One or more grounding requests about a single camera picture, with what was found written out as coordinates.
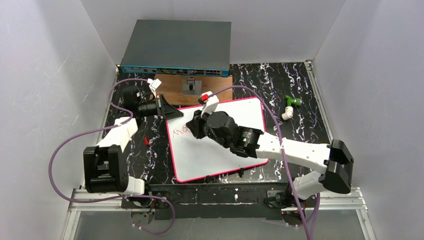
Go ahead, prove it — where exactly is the white pipe elbow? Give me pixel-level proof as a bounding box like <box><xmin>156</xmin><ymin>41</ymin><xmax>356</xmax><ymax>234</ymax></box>
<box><xmin>281</xmin><ymin>106</ymin><xmax>294</xmax><ymax>121</ymax></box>

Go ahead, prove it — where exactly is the purple cable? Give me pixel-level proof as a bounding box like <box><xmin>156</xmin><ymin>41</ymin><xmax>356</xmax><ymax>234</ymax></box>
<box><xmin>48</xmin><ymin>78</ymin><xmax>175</xmax><ymax>235</ymax></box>
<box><xmin>201</xmin><ymin>85</ymin><xmax>322</xmax><ymax>240</ymax></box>

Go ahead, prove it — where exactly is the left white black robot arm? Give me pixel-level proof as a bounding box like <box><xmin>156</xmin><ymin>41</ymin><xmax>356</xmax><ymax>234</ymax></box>
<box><xmin>83</xmin><ymin>86</ymin><xmax>184</xmax><ymax>196</ymax></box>

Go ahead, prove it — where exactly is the pink framed whiteboard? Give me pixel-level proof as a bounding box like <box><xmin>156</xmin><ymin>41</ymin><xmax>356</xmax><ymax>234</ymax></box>
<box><xmin>166</xmin><ymin>97</ymin><xmax>269</xmax><ymax>183</ymax></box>

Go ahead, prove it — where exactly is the small grey metal bracket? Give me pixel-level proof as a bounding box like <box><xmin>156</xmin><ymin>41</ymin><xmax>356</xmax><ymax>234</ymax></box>
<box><xmin>182</xmin><ymin>76</ymin><xmax>202</xmax><ymax>96</ymax></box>

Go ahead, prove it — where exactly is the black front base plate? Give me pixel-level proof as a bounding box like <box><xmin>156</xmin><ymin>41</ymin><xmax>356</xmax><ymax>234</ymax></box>
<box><xmin>151</xmin><ymin>182</ymin><xmax>287</xmax><ymax>220</ymax></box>

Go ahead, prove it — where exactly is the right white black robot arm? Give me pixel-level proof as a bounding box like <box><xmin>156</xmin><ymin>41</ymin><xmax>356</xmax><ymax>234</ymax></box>
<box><xmin>186</xmin><ymin>110</ymin><xmax>354</xmax><ymax>200</ymax></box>

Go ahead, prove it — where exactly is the red marker cap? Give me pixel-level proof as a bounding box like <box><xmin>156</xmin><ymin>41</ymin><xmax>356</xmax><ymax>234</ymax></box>
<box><xmin>143</xmin><ymin>137</ymin><xmax>150</xmax><ymax>146</ymax></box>

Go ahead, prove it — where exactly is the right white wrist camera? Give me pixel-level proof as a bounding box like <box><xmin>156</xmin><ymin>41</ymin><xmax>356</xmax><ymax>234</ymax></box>
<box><xmin>198</xmin><ymin>91</ymin><xmax>219</xmax><ymax>117</ymax></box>

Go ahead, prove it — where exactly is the brown wooden board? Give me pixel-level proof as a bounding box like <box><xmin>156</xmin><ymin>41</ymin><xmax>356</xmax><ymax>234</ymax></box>
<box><xmin>154</xmin><ymin>74</ymin><xmax>233</xmax><ymax>106</ymax></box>

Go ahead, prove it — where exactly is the grey blue network switch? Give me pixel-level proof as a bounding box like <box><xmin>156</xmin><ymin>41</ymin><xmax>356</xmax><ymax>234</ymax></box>
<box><xmin>120</xmin><ymin>19</ymin><xmax>232</xmax><ymax>78</ymax></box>

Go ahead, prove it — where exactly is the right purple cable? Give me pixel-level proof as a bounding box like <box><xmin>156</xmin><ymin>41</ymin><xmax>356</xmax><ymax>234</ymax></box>
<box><xmin>201</xmin><ymin>85</ymin><xmax>322</xmax><ymax>240</ymax></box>

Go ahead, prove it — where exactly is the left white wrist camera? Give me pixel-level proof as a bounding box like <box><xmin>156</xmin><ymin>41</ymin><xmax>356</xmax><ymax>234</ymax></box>
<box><xmin>147</xmin><ymin>78</ymin><xmax>162</xmax><ymax>98</ymax></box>

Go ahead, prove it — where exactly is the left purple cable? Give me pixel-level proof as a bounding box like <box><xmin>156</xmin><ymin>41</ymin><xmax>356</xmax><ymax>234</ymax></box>
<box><xmin>48</xmin><ymin>78</ymin><xmax>175</xmax><ymax>235</ymax></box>

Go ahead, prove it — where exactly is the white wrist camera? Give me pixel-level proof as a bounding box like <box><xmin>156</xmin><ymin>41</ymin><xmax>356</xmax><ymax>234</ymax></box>
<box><xmin>198</xmin><ymin>91</ymin><xmax>219</xmax><ymax>117</ymax></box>
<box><xmin>147</xmin><ymin>78</ymin><xmax>162</xmax><ymax>98</ymax></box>

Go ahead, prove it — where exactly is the aluminium frame rail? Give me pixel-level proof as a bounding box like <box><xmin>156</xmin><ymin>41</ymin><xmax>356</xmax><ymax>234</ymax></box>
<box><xmin>304</xmin><ymin>60</ymin><xmax>334</xmax><ymax>145</ymax></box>

